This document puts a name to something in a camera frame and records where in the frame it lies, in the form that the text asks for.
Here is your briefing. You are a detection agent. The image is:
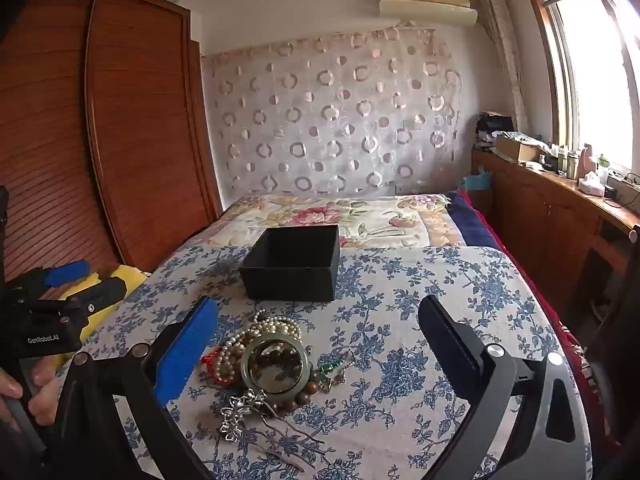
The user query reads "white tissue box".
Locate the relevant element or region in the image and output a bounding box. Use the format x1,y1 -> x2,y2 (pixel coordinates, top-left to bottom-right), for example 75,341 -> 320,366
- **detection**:
577,172 -> 609,197

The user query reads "red blanket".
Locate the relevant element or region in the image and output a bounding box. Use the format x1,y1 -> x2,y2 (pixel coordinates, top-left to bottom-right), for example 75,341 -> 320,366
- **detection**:
460,189 -> 608,456

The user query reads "green jade bangle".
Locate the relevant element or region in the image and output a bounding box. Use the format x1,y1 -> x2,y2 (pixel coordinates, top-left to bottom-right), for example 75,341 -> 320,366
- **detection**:
241,334 -> 313,395

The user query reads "pink floral quilt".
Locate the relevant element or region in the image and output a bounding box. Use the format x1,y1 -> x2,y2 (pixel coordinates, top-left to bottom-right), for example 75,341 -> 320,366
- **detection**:
192,192 -> 471,252

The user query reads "window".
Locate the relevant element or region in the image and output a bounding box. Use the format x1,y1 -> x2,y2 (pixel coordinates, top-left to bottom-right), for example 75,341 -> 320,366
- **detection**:
520,0 -> 640,173

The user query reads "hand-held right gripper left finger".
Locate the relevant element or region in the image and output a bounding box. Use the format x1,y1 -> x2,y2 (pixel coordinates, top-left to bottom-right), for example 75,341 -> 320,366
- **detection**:
47,295 -> 221,480

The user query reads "white lace window curtain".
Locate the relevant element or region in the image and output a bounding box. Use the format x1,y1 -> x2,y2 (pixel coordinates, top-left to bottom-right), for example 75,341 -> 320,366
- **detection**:
475,0 -> 532,142

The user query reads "white air conditioner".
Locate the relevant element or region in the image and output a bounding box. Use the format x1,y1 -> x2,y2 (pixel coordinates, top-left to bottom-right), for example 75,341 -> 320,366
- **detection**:
378,0 -> 478,28

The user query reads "pink bottle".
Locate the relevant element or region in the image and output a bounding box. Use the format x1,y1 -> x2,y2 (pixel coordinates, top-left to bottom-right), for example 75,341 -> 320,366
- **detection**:
575,143 -> 599,181

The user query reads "white pearl necklace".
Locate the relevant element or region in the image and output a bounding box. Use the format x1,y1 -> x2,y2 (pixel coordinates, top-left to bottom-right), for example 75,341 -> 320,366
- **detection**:
215,310 -> 303,387

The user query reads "green stone chain bracelet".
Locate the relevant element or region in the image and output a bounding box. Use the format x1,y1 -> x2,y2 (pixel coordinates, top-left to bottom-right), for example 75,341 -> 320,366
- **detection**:
312,350 -> 357,393

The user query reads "blue plastic bag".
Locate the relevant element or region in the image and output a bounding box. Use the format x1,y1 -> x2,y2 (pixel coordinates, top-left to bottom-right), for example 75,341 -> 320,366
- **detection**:
462,170 -> 494,194

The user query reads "pile of dark clothes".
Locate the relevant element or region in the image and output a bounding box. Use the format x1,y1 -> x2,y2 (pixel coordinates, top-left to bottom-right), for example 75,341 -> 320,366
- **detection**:
472,111 -> 516,149

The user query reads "silver flower hairpin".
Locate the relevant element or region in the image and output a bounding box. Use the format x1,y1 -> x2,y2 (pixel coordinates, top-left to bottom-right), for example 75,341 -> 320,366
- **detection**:
219,389 -> 327,472

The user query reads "brown wooden wardrobe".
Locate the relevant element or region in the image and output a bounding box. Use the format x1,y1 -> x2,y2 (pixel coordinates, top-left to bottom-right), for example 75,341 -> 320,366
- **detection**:
0,0 -> 224,287

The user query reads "black box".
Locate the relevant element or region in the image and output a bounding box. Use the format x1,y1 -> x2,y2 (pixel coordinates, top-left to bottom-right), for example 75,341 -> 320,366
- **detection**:
238,225 -> 342,303

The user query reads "long wooden cabinet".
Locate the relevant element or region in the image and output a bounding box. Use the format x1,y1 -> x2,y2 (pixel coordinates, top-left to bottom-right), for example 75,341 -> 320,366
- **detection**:
470,147 -> 640,323

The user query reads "navy blue blanket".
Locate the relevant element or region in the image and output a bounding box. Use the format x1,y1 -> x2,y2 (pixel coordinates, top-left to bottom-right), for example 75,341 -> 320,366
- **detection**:
445,190 -> 507,252

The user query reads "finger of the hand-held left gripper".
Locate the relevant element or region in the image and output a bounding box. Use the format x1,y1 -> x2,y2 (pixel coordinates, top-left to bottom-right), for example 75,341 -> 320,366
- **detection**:
30,260 -> 91,288
57,279 -> 127,318

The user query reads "red cord bracelet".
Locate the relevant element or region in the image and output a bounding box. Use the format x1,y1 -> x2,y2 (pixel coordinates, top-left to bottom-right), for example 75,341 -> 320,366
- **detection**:
201,347 -> 226,376

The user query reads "person's left hand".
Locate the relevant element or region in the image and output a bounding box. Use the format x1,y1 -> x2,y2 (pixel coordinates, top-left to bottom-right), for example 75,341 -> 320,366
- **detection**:
0,360 -> 63,427

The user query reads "circle patterned sheer curtain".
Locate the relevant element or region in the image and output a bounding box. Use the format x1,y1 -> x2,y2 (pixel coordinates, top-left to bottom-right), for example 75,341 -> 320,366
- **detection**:
200,24 -> 464,197

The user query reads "brown wooden bead bracelet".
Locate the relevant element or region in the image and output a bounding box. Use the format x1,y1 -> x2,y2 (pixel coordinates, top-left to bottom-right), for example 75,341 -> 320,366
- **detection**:
250,347 -> 321,418

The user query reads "cardboard box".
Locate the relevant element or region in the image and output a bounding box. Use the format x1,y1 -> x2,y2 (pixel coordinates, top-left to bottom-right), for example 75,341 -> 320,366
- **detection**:
492,132 -> 544,164

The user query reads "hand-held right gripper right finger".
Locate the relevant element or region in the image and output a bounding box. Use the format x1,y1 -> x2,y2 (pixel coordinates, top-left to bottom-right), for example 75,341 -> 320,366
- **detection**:
417,295 -> 593,480

